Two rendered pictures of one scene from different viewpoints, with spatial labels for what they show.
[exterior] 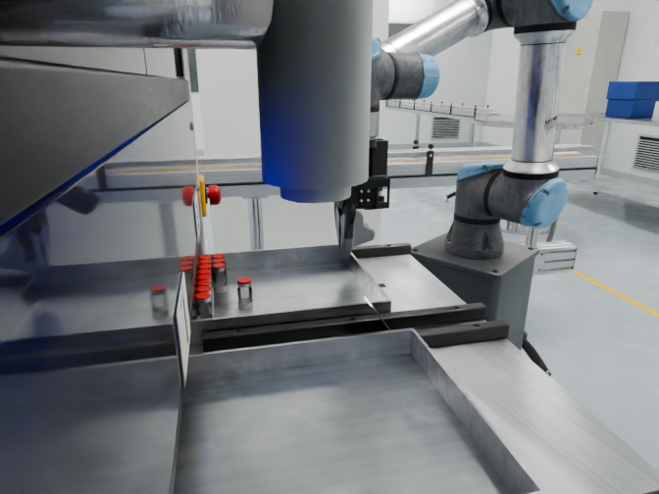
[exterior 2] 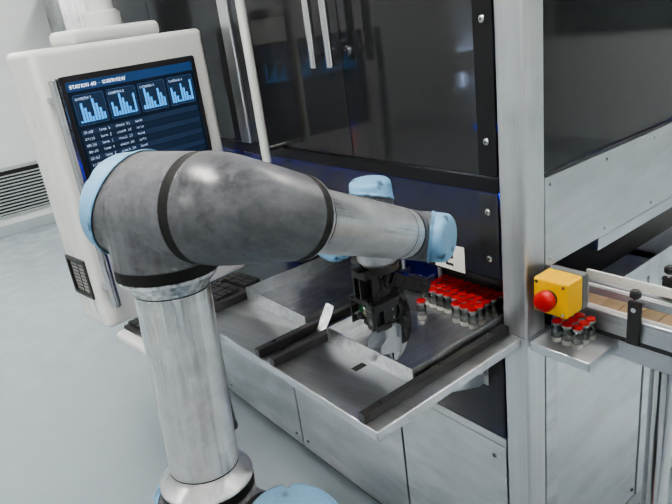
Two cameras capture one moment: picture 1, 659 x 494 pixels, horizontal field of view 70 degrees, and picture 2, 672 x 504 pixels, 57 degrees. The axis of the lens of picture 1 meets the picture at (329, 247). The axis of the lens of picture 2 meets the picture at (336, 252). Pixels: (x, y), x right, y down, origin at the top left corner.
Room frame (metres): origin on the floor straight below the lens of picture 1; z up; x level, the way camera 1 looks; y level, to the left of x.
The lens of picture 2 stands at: (1.72, -0.52, 1.55)
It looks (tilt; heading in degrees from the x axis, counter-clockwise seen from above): 21 degrees down; 157
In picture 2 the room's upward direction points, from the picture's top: 8 degrees counter-clockwise
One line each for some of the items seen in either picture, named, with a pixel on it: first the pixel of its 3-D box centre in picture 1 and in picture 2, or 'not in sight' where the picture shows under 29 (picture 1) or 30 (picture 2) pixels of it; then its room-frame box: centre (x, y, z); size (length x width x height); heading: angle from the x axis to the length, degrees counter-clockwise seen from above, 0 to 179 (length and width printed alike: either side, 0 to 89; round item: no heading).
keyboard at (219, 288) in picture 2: not in sight; (197, 302); (0.05, -0.26, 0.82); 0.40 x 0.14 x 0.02; 110
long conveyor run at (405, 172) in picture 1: (363, 165); not in sight; (1.73, -0.12, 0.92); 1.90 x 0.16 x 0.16; 103
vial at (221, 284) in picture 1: (220, 277); (456, 312); (0.71, 0.18, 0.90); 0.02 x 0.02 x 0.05
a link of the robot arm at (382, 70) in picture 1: (358, 74); (371, 209); (0.80, -0.05, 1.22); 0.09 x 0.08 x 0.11; 123
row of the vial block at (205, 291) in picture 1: (205, 287); (451, 304); (0.67, 0.19, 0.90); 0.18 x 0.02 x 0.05; 13
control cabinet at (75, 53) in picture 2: not in sight; (138, 168); (-0.14, -0.31, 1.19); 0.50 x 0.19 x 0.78; 110
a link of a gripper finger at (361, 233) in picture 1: (358, 236); (380, 340); (0.78, -0.05, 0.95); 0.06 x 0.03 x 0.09; 103
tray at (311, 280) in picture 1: (262, 286); (425, 322); (0.69, 0.11, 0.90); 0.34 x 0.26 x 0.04; 103
